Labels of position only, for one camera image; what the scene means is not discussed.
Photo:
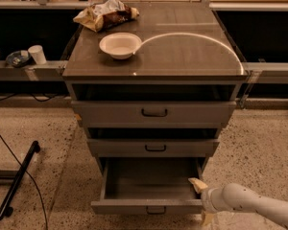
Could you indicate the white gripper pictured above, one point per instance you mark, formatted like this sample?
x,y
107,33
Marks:
x,y
206,199

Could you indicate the grey bottom drawer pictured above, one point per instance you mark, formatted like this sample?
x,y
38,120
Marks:
x,y
149,186

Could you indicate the grey drawer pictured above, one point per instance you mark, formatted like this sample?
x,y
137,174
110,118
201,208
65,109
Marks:
x,y
153,147
149,186
153,114

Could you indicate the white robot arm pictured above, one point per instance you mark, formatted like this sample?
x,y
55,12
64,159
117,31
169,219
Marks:
x,y
234,197

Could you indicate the grey drawer cabinet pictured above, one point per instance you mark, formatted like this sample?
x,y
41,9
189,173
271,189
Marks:
x,y
184,56

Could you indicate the grey middle drawer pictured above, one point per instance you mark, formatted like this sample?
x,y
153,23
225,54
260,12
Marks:
x,y
153,147

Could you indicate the grey top drawer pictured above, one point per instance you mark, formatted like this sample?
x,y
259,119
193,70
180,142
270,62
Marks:
x,y
153,114

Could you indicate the white bowl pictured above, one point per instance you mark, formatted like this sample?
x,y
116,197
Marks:
x,y
120,45

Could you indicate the black metal bar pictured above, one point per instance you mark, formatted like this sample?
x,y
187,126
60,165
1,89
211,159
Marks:
x,y
5,208

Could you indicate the crumpled chip bag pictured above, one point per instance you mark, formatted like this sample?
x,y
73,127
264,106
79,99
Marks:
x,y
100,17

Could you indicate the white paper cup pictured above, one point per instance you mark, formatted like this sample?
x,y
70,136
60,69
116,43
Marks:
x,y
37,54

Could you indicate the dark blue bowl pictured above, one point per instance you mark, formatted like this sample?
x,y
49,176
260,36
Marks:
x,y
19,59

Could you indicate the grey metal rail shelf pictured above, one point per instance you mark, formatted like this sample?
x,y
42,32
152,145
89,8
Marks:
x,y
51,71

